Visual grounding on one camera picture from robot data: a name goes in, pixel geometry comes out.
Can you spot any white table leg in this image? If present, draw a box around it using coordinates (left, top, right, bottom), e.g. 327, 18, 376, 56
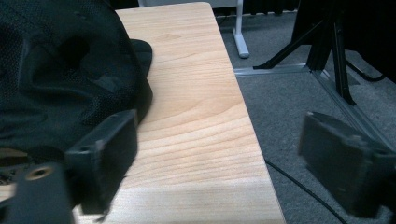
233, 0, 250, 60

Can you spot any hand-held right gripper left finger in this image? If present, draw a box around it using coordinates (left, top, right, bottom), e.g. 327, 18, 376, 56
64, 108, 139, 216

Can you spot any black tripod stand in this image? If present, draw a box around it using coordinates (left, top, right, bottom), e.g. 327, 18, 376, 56
252, 0, 358, 106

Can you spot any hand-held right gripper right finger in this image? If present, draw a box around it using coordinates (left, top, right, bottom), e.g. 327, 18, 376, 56
298, 111, 396, 218

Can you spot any aluminium floor rail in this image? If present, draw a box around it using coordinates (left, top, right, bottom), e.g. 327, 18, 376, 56
233, 63, 396, 153

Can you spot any black mesh cloth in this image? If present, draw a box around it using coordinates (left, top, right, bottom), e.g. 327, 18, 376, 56
0, 0, 154, 162

